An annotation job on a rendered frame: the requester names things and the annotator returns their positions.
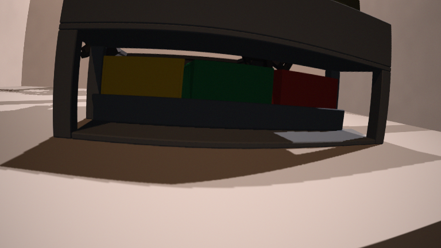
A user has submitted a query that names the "red bin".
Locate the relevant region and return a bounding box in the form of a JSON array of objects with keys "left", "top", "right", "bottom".
[{"left": 272, "top": 69, "right": 338, "bottom": 109}]

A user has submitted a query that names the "green open bin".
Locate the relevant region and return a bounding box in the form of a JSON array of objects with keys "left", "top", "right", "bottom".
[{"left": 181, "top": 60, "right": 274, "bottom": 104}]

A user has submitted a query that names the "dark grey shelf rack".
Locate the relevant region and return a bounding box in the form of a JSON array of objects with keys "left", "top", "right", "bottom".
[{"left": 53, "top": 0, "right": 392, "bottom": 149}]

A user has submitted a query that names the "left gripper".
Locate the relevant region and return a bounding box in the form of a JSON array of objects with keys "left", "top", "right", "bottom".
[{"left": 242, "top": 56, "right": 292, "bottom": 70}]

